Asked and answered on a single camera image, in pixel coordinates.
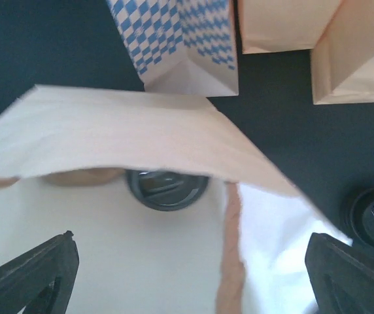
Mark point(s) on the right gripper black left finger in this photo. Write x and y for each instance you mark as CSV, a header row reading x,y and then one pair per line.
x,y
42,279

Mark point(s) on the cream paper bag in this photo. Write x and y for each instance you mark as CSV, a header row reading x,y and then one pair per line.
x,y
134,259

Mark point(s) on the orange paper bag blue handles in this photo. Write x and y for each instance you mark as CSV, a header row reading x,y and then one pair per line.
x,y
268,26

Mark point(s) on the blue patterned paper bag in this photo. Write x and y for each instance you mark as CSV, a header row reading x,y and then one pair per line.
x,y
180,47

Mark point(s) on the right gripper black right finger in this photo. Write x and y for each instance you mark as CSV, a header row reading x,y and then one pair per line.
x,y
342,277

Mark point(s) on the orange paper bag white handles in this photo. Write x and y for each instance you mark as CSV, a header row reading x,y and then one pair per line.
x,y
342,62

